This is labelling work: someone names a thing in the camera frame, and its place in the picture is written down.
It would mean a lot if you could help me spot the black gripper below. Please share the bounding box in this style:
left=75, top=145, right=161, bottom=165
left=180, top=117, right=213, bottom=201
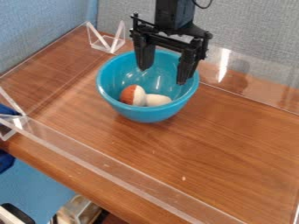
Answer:
left=129, top=13, right=212, bottom=85

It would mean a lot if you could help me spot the brown and white toy mushroom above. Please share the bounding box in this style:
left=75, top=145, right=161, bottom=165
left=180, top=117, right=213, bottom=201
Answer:
left=119, top=85, right=172, bottom=107

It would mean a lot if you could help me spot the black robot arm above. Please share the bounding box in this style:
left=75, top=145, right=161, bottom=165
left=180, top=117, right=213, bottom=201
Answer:
left=129, top=0, right=212, bottom=85

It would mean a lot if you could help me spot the blue plastic bowl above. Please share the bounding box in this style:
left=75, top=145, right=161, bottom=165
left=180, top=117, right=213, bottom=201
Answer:
left=96, top=50, right=200, bottom=123

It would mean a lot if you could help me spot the clear acrylic back barrier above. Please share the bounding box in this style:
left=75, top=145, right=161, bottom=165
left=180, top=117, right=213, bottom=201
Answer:
left=199, top=45, right=299, bottom=115

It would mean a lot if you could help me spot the clear acrylic barrier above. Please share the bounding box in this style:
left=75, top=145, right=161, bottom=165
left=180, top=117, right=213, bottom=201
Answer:
left=199, top=45, right=299, bottom=115
left=0, top=115, right=299, bottom=224

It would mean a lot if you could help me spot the clear acrylic front barrier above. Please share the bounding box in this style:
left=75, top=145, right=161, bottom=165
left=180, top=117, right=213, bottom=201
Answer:
left=0, top=115, right=299, bottom=224

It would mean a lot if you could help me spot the blue cloth object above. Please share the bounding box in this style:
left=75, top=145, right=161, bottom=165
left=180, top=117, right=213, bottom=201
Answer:
left=0, top=104, right=20, bottom=174

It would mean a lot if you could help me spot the clear box under table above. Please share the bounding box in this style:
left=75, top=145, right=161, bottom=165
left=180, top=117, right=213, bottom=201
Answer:
left=49, top=195, right=103, bottom=224

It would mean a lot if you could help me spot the black and white object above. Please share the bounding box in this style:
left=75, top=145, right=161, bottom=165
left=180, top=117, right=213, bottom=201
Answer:
left=0, top=203, right=35, bottom=224

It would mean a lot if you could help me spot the clear acrylic corner bracket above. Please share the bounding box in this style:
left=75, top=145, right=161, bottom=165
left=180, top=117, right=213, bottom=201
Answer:
left=87, top=21, right=127, bottom=54

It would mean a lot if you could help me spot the clear acrylic left bracket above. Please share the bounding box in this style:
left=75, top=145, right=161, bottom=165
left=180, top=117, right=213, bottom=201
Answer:
left=0, top=87, right=27, bottom=141

